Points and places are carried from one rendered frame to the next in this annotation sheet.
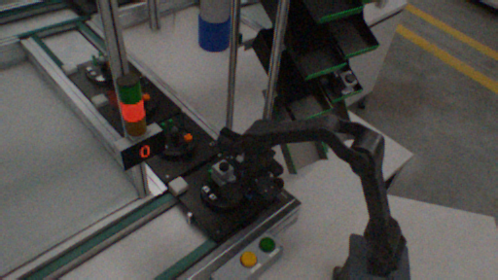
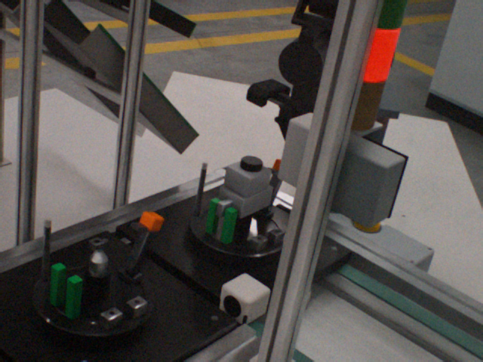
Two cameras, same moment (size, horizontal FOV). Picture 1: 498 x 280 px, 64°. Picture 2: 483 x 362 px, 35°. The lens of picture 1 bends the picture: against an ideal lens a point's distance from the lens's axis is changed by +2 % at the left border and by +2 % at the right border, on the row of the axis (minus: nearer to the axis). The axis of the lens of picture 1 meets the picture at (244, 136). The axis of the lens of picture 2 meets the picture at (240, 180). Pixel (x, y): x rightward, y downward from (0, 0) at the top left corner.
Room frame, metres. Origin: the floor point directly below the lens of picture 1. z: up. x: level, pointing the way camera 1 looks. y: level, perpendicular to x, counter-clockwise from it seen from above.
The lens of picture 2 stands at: (0.88, 0.94, 1.54)
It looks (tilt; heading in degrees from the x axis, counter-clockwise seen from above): 28 degrees down; 261
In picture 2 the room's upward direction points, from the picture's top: 11 degrees clockwise
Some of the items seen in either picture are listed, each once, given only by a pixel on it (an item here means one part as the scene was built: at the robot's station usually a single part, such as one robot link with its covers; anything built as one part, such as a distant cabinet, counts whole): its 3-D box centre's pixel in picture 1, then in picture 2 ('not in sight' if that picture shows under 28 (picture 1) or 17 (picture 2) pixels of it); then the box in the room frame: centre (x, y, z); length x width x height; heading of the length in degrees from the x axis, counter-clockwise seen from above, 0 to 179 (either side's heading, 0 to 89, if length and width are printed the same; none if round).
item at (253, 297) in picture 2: (178, 187); (244, 299); (0.73, 0.19, 0.97); 0.05 x 0.05 x 0.04; 45
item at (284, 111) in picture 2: not in sight; (309, 119); (0.65, -0.02, 1.13); 0.09 x 0.04 x 0.02; 135
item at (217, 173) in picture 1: (221, 170); (243, 185); (0.74, 0.06, 1.06); 0.08 x 0.04 x 0.07; 46
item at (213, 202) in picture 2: not in sight; (213, 216); (0.77, 0.07, 1.01); 0.01 x 0.01 x 0.05; 45
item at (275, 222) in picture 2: (223, 190); (238, 232); (0.73, 0.05, 0.98); 0.14 x 0.14 x 0.02
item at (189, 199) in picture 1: (223, 193); (236, 243); (0.73, 0.05, 0.96); 0.24 x 0.24 x 0.02; 45
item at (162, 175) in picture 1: (174, 135); (96, 279); (0.91, 0.23, 1.01); 0.24 x 0.24 x 0.13; 45
